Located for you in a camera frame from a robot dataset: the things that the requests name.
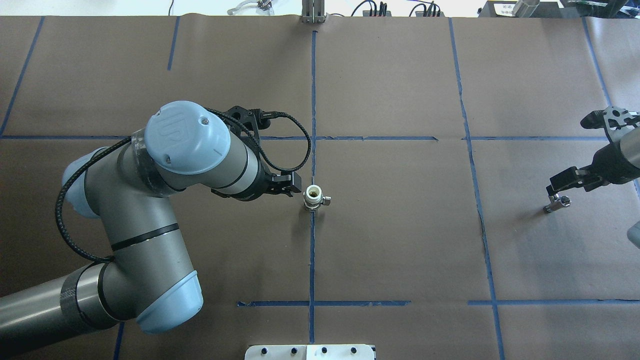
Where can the aluminium frame post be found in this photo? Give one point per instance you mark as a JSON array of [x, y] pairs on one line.
[[313, 11]]

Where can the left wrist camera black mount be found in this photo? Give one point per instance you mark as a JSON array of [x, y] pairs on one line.
[[248, 122]]

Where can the black box with label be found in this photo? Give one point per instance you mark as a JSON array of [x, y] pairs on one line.
[[503, 8]]

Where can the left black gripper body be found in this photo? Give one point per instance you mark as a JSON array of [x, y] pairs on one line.
[[261, 184]]

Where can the silver metal valve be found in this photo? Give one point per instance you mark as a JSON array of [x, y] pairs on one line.
[[557, 202]]

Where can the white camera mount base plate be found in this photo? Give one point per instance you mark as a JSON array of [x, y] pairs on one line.
[[349, 351]]

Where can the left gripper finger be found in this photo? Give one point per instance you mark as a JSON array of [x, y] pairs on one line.
[[283, 190], [290, 182]]

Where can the brown paper table mat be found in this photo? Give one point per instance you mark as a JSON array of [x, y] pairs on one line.
[[435, 138]]

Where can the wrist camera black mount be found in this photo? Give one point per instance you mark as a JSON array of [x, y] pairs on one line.
[[616, 121], [248, 122]]

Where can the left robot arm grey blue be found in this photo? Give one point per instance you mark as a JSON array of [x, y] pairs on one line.
[[114, 210]]

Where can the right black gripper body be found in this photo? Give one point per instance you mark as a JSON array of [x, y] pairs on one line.
[[606, 164]]

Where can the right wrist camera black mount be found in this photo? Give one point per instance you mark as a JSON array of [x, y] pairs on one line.
[[616, 121]]

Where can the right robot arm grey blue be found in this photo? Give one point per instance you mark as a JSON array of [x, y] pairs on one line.
[[630, 148]]

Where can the white PPR pipe fitting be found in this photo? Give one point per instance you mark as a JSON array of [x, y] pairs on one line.
[[314, 198]]

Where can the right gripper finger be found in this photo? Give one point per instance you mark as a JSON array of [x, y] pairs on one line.
[[566, 179], [551, 192]]

